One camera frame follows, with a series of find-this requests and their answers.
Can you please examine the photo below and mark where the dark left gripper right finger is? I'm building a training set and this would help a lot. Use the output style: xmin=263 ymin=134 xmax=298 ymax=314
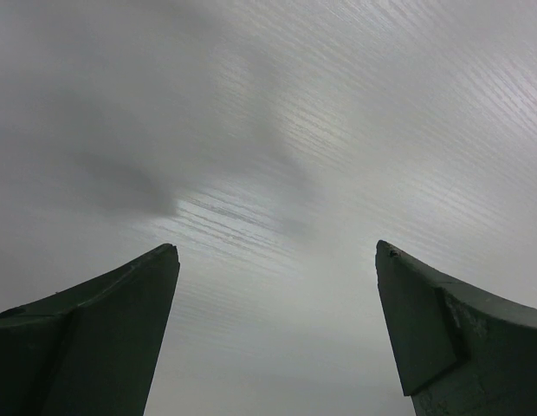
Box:
xmin=375 ymin=240 xmax=537 ymax=416

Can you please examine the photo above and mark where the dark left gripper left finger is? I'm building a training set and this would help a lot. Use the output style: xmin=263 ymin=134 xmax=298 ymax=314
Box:
xmin=0 ymin=244 xmax=180 ymax=415

